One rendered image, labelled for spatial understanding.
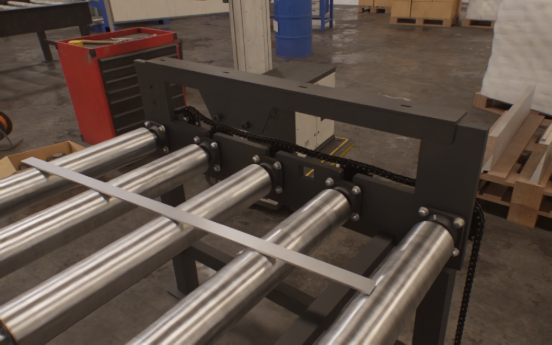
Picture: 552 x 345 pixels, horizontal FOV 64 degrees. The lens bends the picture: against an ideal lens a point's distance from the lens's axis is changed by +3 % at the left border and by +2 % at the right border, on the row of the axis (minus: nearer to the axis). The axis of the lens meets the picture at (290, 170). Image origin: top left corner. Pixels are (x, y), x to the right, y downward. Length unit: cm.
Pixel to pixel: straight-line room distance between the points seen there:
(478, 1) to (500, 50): 477
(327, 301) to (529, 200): 198
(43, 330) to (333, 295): 63
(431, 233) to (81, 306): 82
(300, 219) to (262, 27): 195
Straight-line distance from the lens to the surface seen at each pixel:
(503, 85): 468
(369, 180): 129
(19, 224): 136
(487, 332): 225
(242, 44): 275
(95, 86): 347
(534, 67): 453
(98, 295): 112
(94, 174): 171
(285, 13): 679
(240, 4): 272
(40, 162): 168
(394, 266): 101
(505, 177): 290
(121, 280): 113
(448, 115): 115
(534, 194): 288
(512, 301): 244
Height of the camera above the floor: 155
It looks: 28 degrees down
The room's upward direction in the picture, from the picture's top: 2 degrees counter-clockwise
